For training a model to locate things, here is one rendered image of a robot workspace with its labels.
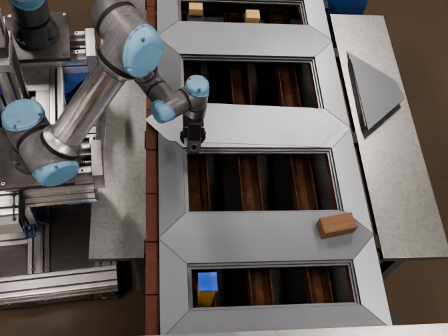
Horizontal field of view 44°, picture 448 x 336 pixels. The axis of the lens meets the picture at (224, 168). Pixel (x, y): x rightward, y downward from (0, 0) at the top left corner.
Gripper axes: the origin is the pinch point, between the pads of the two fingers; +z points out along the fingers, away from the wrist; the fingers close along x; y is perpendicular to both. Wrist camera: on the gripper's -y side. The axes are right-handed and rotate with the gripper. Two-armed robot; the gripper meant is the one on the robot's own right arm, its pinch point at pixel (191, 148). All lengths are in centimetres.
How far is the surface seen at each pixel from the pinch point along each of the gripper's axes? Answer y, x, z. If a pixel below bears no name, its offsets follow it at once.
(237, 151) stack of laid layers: 0.4, -17.0, 2.2
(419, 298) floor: -33, -116, 85
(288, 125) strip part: 10.9, -37.5, 0.7
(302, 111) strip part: 17.5, -43.9, 0.6
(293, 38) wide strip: 56, -45, 0
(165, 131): 7.7, 9.4, 0.6
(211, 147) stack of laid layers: 1.2, -7.5, 0.8
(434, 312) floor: -40, -122, 85
